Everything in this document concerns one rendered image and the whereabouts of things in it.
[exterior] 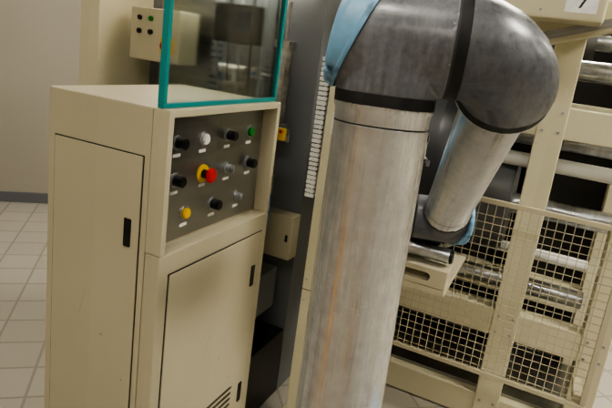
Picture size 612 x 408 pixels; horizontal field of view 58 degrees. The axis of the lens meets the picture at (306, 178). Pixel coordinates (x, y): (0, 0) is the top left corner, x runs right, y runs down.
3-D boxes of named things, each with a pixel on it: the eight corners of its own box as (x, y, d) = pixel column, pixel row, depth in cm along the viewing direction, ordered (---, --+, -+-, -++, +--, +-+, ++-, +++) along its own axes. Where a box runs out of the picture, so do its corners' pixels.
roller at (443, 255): (344, 221, 176) (350, 220, 180) (341, 235, 176) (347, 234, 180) (453, 251, 162) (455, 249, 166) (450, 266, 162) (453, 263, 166)
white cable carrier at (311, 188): (303, 196, 190) (322, 56, 179) (310, 193, 195) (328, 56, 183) (315, 198, 188) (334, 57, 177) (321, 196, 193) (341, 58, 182)
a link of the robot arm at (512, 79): (597, -21, 55) (470, 206, 118) (472, -33, 57) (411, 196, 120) (596, 76, 51) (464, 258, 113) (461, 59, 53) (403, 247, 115)
